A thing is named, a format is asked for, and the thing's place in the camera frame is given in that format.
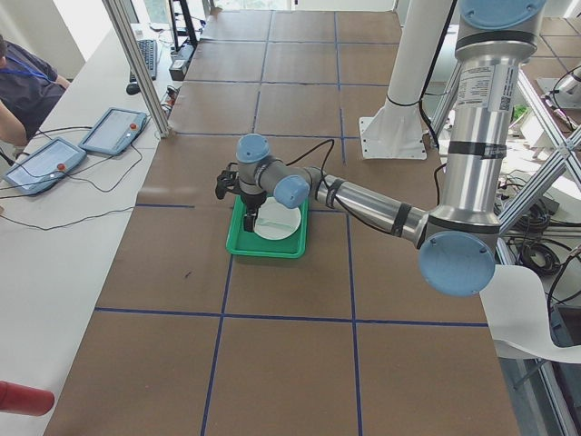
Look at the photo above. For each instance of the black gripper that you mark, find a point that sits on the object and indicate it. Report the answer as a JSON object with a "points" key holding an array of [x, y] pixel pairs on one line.
{"points": [[253, 200]]}

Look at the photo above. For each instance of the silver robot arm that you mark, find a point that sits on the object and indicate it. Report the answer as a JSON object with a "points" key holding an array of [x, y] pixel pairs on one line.
{"points": [[456, 239]]}

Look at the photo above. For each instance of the green plastic tray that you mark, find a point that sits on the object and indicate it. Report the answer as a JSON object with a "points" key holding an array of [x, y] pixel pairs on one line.
{"points": [[240, 242]]}

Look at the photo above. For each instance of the white round plate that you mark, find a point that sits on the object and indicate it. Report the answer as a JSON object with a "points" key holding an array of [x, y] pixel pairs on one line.
{"points": [[275, 221]]}

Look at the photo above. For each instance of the far blue teach pendant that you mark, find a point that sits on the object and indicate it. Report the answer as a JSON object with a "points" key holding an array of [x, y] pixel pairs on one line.
{"points": [[114, 132]]}

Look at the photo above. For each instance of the blue teach pendant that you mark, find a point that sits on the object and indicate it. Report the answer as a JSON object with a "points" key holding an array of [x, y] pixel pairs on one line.
{"points": [[114, 132], [42, 169]]}

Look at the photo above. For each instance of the black computer mouse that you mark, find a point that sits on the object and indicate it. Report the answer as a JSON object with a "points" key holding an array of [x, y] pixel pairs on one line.
{"points": [[132, 88]]}

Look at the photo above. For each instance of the black keyboard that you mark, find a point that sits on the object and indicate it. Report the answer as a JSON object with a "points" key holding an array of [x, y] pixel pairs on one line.
{"points": [[149, 52]]}

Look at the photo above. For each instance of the near blue teach pendant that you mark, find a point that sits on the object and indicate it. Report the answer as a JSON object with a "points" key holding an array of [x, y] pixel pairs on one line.
{"points": [[42, 169]]}

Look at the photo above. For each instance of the seated person in dark shirt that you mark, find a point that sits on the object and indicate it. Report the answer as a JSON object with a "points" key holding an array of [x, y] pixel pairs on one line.
{"points": [[30, 89]]}

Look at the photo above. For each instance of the white paper sheet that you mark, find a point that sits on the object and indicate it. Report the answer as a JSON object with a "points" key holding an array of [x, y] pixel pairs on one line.
{"points": [[516, 310]]}

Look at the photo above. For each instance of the red cylinder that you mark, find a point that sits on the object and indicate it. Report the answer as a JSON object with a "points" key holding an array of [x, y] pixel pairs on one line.
{"points": [[20, 399]]}

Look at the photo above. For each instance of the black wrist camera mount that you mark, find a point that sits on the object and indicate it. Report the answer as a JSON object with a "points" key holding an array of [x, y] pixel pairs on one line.
{"points": [[227, 182]]}

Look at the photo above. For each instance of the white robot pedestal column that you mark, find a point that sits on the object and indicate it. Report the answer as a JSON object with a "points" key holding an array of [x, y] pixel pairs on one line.
{"points": [[395, 131]]}

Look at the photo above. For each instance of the aluminium frame post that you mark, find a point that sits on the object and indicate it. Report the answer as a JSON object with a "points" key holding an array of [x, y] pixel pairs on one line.
{"points": [[124, 31]]}

